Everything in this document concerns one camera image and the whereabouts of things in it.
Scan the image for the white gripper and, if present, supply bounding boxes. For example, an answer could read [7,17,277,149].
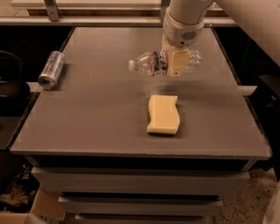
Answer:
[161,9,203,77]

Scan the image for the clear plastic water bottle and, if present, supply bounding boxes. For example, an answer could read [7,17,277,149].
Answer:
[128,50,202,77]

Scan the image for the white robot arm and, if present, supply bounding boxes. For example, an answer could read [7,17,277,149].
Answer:
[163,0,280,67]

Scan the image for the silver redbull can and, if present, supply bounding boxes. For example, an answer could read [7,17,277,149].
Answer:
[37,51,65,90]

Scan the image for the yellow sponge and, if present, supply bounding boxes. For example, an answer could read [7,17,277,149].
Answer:
[147,95,180,134]

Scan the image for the top grey drawer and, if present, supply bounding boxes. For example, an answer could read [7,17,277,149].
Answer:
[32,167,249,196]

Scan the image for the grey drawer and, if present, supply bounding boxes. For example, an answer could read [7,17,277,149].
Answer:
[32,167,249,196]
[75,215,205,224]
[59,197,223,217]

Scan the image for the middle grey drawer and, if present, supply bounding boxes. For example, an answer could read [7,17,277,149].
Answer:
[59,197,223,217]

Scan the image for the black chair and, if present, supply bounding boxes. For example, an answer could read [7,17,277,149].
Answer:
[0,50,30,116]

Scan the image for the bottom grey drawer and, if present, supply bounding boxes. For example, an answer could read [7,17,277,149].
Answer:
[75,215,205,224]

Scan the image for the cardboard box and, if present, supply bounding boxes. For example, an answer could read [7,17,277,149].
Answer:
[0,186,66,224]

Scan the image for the left metal bracket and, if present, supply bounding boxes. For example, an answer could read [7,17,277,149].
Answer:
[44,0,60,21]

